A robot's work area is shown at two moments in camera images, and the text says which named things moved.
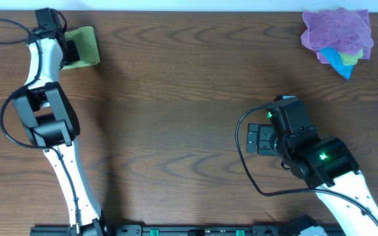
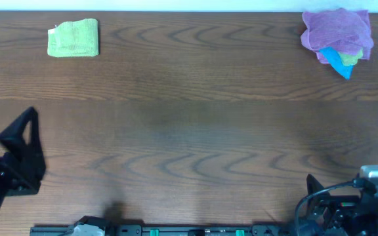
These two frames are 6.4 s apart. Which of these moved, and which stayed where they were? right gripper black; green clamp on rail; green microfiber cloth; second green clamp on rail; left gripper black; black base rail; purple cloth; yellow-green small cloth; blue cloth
Moved: right gripper black; green microfiber cloth; left gripper black
Stayed: yellow-green small cloth; blue cloth; second green clamp on rail; purple cloth; black base rail; green clamp on rail
